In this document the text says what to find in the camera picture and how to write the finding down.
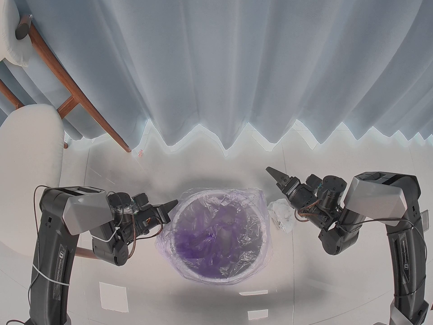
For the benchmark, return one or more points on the wooden chair with white cushions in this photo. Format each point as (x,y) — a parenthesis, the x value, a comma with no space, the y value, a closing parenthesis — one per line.
(32,154)

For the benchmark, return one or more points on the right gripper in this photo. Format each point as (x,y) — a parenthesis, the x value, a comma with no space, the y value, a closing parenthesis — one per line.
(299,195)

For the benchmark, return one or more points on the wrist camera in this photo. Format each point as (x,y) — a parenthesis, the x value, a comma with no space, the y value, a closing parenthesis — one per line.
(140,201)
(313,182)

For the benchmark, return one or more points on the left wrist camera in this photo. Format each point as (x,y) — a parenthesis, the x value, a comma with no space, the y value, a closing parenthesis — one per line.
(140,201)

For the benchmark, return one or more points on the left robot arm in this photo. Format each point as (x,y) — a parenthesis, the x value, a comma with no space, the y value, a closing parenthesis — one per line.
(50,235)

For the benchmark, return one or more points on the pale blue curtain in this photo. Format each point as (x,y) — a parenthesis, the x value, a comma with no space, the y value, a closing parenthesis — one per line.
(236,63)

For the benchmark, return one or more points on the purple plastic bag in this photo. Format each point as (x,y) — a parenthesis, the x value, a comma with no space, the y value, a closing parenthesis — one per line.
(216,235)

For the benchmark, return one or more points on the white trash bin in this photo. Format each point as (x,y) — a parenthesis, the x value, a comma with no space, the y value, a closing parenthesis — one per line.
(209,278)

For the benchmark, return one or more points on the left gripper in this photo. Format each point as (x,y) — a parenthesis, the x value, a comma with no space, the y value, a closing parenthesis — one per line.
(150,218)

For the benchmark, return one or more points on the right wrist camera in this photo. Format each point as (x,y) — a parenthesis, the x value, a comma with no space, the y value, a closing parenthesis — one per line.
(313,182)

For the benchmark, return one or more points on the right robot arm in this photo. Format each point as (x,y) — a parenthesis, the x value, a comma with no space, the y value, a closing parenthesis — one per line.
(402,249)

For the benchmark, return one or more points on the crumpled clear plastic wrapper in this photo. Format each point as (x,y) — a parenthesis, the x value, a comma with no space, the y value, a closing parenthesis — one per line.
(282,215)

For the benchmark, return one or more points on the small pink wrapper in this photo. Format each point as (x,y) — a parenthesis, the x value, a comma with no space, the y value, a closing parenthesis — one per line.
(139,153)

